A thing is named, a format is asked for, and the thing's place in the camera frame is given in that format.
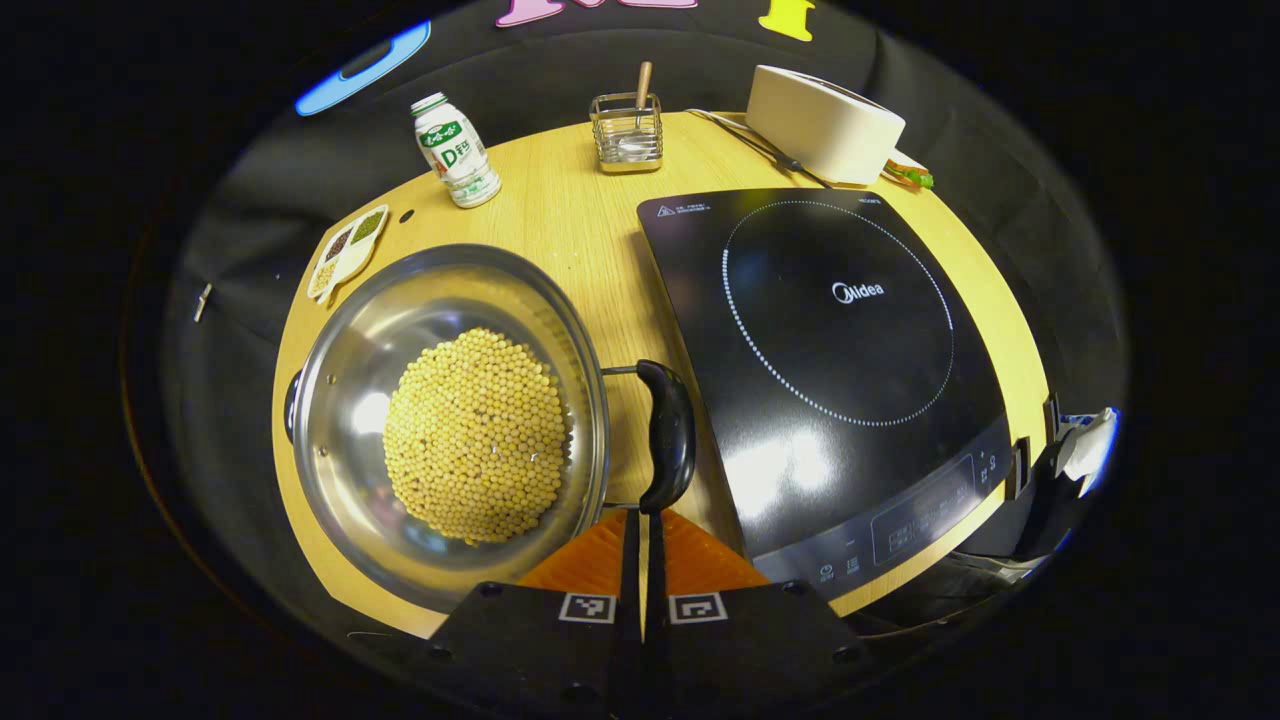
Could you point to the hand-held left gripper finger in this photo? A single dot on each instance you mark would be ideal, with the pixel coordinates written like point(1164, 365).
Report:
point(655, 575)
point(631, 570)

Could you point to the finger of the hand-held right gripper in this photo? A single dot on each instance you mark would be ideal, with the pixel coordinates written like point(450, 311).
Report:
point(1022, 468)
point(1051, 418)

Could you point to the black induction cooktop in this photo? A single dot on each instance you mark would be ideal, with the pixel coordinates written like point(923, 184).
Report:
point(840, 400)

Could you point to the pile of soybeans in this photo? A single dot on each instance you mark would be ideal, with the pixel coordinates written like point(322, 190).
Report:
point(475, 440)

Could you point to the sandwich with lettuce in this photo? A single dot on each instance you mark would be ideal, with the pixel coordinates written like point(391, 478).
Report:
point(910, 175)

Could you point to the white toaster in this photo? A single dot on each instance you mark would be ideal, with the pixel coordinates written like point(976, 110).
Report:
point(820, 125)

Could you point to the white divided bean dish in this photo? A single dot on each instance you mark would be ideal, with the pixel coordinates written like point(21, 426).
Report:
point(345, 255)

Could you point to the white drink bottle green label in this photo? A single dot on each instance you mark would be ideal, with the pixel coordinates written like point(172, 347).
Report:
point(458, 155)

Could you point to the silver cloth clip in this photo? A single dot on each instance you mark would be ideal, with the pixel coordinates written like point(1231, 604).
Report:
point(202, 302)

